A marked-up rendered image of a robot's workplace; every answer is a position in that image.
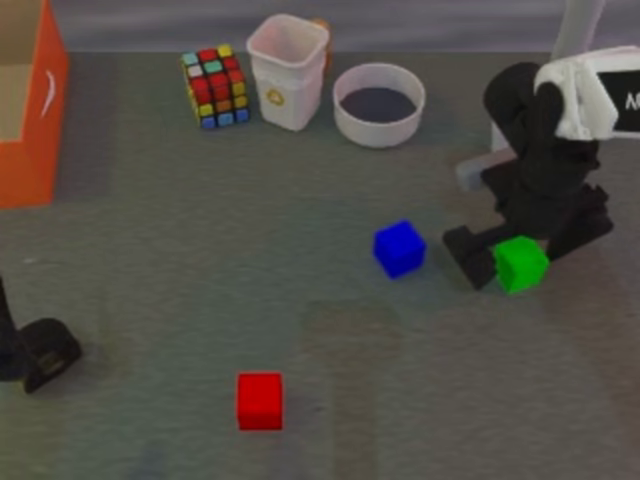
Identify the red cube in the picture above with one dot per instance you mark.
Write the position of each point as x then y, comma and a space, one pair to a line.
260, 401

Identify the orange cardboard box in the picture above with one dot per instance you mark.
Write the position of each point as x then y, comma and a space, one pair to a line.
47, 125

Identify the white square plastic cup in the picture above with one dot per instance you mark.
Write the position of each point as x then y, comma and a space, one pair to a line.
285, 80

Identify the white round bowl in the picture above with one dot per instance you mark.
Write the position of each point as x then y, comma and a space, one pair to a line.
380, 127

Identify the green cube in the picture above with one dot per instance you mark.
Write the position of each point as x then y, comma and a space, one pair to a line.
521, 265

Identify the blue cube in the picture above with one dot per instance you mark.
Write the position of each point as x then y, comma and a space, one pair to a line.
399, 249

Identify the multicolour puzzle cube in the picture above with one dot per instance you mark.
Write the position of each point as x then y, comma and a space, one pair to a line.
216, 89

